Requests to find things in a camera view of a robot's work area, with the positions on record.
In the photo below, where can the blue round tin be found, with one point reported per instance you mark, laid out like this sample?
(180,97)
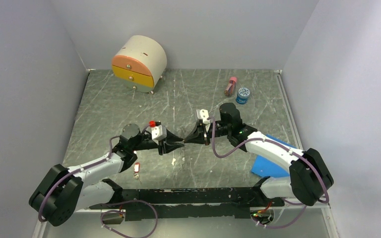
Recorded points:
(242,95)

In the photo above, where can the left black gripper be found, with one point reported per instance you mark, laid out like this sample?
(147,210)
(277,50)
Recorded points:
(166,148)

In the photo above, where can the blue foam sheet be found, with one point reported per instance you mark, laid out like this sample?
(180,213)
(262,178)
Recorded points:
(263,167)

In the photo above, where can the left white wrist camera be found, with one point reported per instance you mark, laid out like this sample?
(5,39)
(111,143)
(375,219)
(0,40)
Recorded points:
(158,131)

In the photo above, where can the round beige drawer box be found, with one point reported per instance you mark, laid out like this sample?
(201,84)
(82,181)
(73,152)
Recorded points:
(140,63)

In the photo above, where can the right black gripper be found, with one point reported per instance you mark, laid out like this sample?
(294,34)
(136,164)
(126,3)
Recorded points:
(198,136)

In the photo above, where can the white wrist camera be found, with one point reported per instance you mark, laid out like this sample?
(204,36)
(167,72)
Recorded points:
(202,116)
(158,131)

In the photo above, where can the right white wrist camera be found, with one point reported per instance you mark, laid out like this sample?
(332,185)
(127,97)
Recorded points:
(202,116)

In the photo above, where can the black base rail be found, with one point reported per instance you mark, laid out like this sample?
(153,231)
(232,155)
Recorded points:
(237,202)

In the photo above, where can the aluminium frame rail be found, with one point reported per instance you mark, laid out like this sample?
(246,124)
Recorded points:
(63,201)

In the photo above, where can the key with red label fob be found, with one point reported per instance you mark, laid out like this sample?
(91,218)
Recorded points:
(136,169)

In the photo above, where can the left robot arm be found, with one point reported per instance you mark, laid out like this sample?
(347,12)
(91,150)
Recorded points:
(119,158)

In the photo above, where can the pink capped brown vial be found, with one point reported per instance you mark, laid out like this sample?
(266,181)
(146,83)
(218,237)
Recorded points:
(229,90)

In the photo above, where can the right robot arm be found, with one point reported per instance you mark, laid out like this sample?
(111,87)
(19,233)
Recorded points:
(308,178)

